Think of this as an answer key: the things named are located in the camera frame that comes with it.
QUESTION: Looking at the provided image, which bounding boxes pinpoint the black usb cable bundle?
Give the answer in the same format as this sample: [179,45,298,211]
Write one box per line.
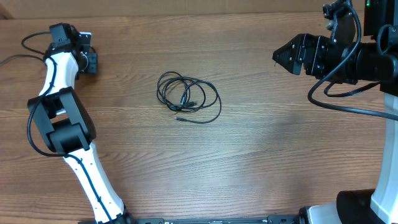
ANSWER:
[155,70,223,125]

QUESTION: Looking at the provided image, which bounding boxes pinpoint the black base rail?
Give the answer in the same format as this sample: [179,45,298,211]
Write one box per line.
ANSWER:
[137,215,306,224]

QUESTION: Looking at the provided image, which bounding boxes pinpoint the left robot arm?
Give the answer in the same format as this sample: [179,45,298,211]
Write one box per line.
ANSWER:
[27,23,135,223]

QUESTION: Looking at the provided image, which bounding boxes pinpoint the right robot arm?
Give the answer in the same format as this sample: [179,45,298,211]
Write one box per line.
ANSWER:
[272,0,397,224]

